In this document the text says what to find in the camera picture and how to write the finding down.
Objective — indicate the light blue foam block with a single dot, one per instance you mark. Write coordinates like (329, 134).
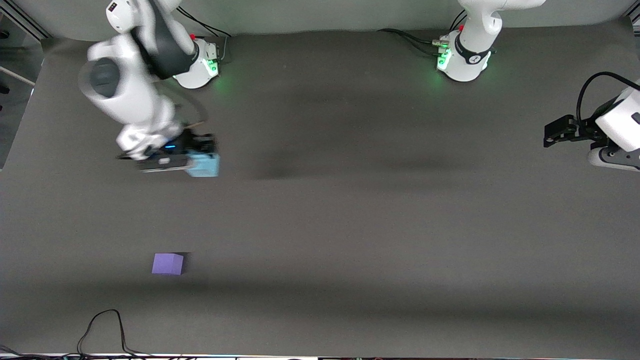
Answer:
(205, 166)

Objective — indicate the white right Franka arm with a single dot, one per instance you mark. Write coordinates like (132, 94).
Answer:
(127, 85)

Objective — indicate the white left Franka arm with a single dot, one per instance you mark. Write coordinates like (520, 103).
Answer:
(472, 45)

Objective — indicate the purple foam block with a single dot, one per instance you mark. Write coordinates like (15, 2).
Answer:
(167, 263)

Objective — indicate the dark grey table mat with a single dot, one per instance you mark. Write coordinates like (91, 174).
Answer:
(350, 225)

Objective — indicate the aluminium frame rail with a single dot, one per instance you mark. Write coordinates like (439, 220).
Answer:
(25, 19)

